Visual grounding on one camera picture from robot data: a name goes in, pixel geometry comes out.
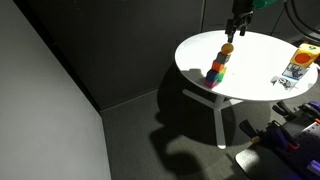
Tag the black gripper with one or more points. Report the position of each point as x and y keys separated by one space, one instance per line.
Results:
x=242 y=13

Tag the yellow round toy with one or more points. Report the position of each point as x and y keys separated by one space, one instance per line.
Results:
x=227 y=49

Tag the red block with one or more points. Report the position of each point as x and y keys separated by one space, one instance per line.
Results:
x=218 y=66

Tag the lime green block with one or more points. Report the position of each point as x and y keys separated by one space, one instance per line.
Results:
x=222 y=71

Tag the dark green block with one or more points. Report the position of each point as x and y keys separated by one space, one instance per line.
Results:
x=221 y=78

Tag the blue block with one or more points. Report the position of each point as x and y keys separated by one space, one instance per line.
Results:
x=212 y=75

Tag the magenta block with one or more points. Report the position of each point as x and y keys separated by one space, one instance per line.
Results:
x=208 y=83

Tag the small black white toy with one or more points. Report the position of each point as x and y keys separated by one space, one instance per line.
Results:
x=285 y=82

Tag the white blue soft cube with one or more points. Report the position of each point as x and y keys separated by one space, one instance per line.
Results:
x=295 y=71

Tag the colourful box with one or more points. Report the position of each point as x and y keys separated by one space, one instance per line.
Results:
x=304 y=55

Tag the white table base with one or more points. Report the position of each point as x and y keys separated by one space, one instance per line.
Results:
x=218 y=110

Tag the purple black clamp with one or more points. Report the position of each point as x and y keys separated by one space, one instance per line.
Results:
x=270 y=135
x=296 y=111

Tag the black perforated board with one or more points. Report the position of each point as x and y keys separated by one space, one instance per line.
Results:
x=308 y=146

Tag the metal plate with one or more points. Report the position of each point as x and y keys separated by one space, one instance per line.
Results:
x=263 y=165

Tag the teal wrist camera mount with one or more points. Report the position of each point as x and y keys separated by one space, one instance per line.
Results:
x=263 y=3

